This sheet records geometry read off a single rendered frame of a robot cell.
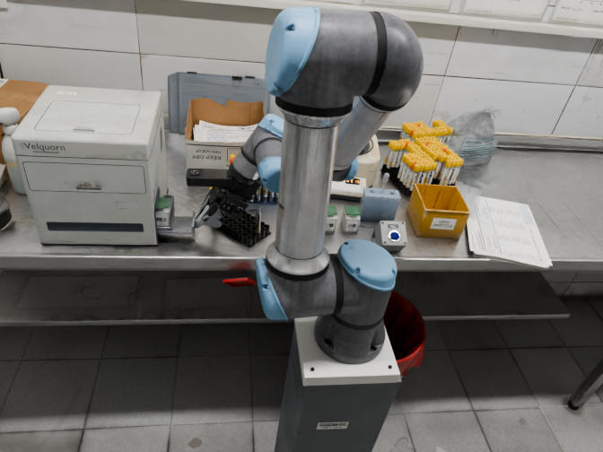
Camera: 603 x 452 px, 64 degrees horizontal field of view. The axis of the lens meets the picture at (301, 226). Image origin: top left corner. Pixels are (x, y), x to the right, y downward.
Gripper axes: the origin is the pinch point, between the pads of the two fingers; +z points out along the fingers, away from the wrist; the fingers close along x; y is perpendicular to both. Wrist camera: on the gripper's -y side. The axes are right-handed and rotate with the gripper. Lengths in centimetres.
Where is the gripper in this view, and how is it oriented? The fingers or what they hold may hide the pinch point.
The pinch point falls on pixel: (196, 221)
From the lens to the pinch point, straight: 126.8
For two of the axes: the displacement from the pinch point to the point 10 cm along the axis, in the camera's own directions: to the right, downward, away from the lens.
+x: -1.1, -6.3, 7.7
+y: 8.0, 4.0, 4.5
